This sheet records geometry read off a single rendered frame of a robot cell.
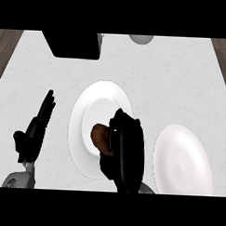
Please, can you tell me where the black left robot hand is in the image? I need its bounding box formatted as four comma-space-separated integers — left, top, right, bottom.
11, 87, 58, 166

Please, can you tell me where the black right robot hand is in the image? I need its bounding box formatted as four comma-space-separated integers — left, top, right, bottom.
98, 107, 148, 194

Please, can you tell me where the brown sweet potato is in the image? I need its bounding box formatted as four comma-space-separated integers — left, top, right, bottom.
88, 122, 115, 158

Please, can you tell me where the white plate with wide rim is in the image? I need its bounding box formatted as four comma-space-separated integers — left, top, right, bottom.
65, 78, 136, 182

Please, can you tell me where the white shallow plate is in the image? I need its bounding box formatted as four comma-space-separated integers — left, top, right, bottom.
151, 122, 217, 197

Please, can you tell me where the black box appliance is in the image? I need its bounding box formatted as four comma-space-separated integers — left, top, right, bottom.
40, 31, 102, 61

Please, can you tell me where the grey round object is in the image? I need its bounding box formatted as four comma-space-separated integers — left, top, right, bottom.
128, 34, 154, 46

